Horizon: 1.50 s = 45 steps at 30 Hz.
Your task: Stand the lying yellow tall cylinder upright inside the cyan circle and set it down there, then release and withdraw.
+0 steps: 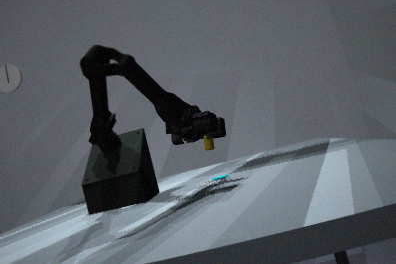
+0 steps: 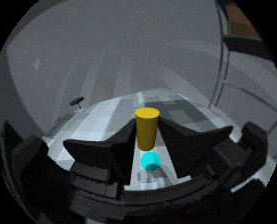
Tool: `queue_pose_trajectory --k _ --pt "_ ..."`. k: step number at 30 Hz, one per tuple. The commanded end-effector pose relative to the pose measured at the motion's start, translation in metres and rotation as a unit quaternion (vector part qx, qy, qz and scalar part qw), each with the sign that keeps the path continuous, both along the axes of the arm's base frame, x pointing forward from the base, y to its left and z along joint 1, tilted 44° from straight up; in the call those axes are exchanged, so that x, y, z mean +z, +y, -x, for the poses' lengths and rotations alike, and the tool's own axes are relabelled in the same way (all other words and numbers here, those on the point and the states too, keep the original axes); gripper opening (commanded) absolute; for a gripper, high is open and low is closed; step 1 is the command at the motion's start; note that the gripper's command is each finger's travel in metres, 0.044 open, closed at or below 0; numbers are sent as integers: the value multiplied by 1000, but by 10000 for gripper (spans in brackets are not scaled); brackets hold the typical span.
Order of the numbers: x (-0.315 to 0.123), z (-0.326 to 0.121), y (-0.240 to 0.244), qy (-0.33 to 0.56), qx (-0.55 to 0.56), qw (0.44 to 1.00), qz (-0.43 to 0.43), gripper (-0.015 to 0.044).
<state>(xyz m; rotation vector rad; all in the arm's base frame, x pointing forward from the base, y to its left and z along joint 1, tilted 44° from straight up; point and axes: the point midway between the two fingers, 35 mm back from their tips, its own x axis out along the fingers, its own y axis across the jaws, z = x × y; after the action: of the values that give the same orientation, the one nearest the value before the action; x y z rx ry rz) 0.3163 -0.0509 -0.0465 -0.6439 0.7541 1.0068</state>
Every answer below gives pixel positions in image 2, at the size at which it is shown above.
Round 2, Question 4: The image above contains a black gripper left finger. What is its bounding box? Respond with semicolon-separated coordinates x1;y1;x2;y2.
63;119;137;186

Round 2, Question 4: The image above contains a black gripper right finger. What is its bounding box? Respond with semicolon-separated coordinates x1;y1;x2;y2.
158;117;232;179

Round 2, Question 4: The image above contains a yellow tall cylinder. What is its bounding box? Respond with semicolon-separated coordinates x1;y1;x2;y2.
135;108;159;152

